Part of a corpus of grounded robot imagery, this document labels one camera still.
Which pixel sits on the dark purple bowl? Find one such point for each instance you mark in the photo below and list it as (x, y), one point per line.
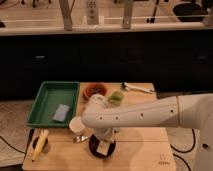
(93, 145)

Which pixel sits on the white eraser block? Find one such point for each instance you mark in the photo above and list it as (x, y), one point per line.
(103, 148)

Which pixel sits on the blue sponge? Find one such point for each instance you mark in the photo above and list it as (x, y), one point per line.
(61, 112)

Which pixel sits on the black office chair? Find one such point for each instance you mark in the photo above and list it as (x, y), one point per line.
(189, 12)

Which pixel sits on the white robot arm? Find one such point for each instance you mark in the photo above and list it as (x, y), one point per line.
(187, 111)

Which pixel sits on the white cup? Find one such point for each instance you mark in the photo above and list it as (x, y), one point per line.
(76, 126)

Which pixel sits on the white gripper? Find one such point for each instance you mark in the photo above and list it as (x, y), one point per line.
(106, 134)

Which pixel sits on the green plastic tray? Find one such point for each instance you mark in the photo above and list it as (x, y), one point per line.
(50, 96)

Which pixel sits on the small black dish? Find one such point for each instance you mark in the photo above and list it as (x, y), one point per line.
(45, 147)

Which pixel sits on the red bowl with beans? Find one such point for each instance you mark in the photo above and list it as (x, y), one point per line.
(94, 88)

